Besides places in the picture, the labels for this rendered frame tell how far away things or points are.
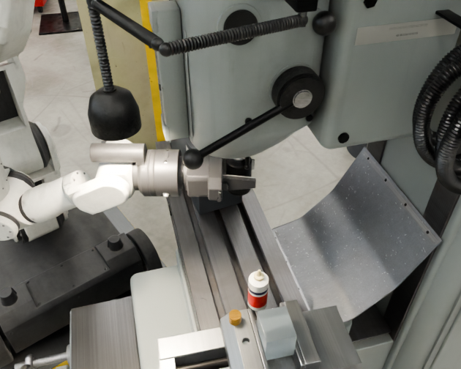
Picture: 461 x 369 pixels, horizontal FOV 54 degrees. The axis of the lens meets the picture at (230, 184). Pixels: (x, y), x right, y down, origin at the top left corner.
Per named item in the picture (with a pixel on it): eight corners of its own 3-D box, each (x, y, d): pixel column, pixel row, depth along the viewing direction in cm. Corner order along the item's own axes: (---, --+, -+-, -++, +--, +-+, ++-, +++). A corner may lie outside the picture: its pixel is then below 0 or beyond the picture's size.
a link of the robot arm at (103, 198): (135, 200, 82) (79, 222, 87) (142, 165, 88) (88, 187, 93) (112, 179, 78) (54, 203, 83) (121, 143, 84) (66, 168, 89)
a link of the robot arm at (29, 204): (82, 219, 88) (11, 245, 95) (92, 179, 95) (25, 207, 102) (40, 187, 81) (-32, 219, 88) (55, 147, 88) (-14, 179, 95)
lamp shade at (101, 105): (83, 124, 67) (73, 86, 63) (126, 108, 70) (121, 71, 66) (105, 147, 63) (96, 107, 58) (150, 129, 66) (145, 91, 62)
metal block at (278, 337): (264, 361, 77) (266, 342, 74) (255, 329, 82) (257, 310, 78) (293, 354, 78) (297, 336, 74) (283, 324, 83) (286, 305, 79)
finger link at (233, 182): (255, 187, 84) (222, 187, 84) (255, 174, 82) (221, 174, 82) (255, 193, 83) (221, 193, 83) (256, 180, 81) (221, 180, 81)
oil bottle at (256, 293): (250, 312, 94) (252, 280, 87) (245, 297, 97) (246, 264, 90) (268, 309, 95) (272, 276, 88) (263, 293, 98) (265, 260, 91)
